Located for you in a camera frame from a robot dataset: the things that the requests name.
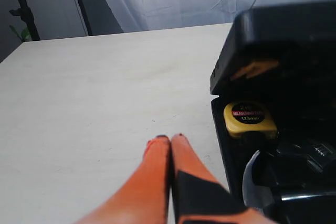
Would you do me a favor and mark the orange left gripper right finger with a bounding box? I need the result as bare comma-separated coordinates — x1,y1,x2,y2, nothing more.
171,134,274,223

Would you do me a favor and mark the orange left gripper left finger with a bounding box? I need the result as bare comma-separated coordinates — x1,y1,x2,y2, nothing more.
77,135,171,223

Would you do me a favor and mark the adjustable steel wrench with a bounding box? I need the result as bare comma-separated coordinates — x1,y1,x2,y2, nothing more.
276,142,335,174

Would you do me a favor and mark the black plastic tool case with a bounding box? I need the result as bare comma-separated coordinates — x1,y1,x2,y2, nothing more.
209,1,336,224

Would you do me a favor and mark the steel claw hammer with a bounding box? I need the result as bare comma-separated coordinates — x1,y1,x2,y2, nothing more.
243,149,336,224

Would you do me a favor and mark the yellow measuring tape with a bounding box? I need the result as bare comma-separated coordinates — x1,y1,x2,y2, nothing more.
223,101,278,139

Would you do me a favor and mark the green plant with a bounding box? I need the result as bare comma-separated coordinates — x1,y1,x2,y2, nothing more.
9,25,32,43

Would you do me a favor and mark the black light stand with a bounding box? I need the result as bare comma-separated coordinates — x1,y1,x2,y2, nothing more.
9,0,40,41

